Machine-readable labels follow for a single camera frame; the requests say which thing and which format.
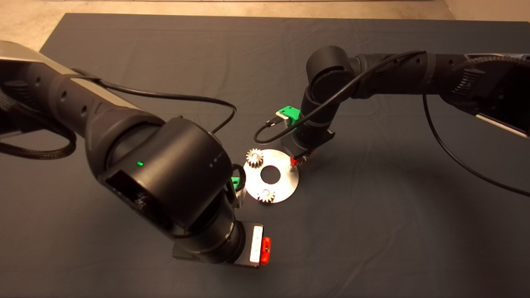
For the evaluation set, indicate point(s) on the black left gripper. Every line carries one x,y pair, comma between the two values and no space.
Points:
252,256

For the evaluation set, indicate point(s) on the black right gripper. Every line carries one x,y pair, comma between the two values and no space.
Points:
306,142

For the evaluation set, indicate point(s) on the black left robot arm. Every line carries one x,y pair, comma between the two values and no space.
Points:
157,174

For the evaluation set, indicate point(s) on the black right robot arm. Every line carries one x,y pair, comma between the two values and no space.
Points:
393,74

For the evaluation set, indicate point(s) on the white round peg plate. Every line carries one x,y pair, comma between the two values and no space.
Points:
285,184

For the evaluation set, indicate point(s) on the dark table cloth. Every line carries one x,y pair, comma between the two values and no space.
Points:
372,227

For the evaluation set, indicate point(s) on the silver right camera box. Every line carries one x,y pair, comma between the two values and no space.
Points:
281,116

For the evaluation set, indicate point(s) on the silver camera box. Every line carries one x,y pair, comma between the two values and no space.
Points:
240,198
281,116

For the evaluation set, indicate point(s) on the green right camera mount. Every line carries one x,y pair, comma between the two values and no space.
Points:
290,112

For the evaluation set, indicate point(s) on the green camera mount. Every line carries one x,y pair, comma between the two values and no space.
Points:
290,112
236,182

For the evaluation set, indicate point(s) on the silver left camera box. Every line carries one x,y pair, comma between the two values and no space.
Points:
240,198

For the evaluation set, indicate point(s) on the green left camera mount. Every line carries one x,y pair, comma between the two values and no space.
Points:
236,182

